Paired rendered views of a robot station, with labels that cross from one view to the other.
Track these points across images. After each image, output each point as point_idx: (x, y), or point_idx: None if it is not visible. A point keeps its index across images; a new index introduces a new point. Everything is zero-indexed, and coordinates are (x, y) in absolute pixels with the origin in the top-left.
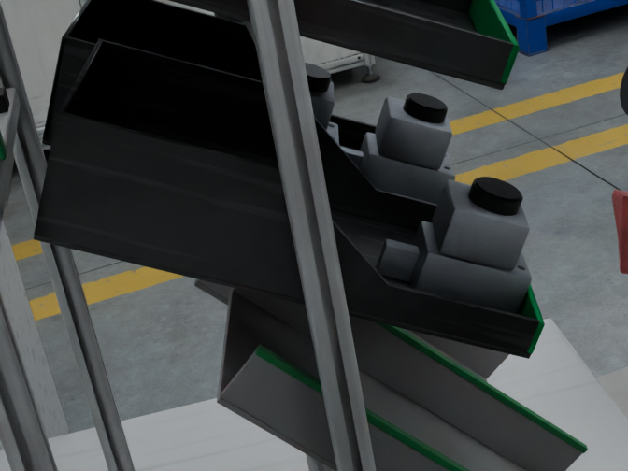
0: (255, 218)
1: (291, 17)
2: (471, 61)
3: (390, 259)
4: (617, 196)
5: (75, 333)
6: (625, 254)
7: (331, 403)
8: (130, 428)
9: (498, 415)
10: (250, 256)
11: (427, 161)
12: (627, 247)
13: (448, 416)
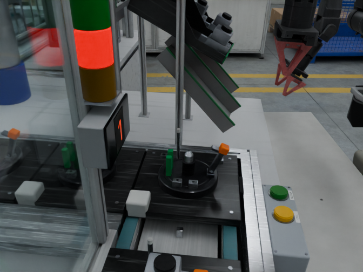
0: (171, 15)
1: None
2: None
3: (201, 38)
4: (279, 64)
5: (140, 55)
6: (277, 80)
7: (176, 59)
8: (152, 94)
9: (222, 92)
10: (168, 24)
11: None
12: (277, 77)
13: (211, 88)
